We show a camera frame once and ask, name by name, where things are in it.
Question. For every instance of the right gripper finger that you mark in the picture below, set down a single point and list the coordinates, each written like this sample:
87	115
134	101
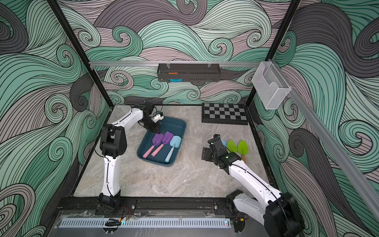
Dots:
207	158
206	152

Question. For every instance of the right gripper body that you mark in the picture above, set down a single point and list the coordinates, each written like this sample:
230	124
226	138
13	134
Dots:
209	152

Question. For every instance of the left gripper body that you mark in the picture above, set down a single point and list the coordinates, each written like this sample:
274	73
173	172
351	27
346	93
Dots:
151	125

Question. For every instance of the green shovel yellow handle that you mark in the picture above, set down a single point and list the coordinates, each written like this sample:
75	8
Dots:
232	147

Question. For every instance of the purple shovel pink handle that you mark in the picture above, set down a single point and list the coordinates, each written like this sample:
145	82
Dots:
166	140
156	141

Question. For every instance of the green shovel brown handle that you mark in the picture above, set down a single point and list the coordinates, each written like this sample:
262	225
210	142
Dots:
243	149

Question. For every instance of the teal storage box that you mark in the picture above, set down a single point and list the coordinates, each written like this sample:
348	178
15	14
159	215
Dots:
173	125

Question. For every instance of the light blue shovel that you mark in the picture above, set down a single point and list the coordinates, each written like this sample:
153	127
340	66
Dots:
224	142
174	143

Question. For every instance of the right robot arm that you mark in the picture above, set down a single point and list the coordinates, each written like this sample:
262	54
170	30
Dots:
278	212

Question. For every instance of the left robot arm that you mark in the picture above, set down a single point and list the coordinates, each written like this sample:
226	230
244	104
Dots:
113	145

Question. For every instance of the black white chessboard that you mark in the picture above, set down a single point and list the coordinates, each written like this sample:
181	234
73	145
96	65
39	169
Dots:
224	114

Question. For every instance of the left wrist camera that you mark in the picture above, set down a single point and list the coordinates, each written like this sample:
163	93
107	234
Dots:
158	116

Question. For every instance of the black wall shelf tray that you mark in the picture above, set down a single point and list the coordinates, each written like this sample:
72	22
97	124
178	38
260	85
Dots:
193	73

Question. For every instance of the aluminium rail back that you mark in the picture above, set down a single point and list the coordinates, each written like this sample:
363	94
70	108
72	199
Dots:
134	63

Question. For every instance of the aluminium rail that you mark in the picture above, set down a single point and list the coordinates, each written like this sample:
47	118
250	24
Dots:
358	180
134	63

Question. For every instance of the clear plastic wall holder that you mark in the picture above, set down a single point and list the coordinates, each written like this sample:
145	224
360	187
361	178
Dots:
270	84

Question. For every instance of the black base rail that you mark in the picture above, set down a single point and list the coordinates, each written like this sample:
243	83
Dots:
135	206

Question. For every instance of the white slotted cable duct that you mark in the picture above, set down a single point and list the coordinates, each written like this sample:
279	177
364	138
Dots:
219	223

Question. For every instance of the aluminium rail right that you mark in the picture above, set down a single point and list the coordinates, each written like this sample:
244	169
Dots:
358	180

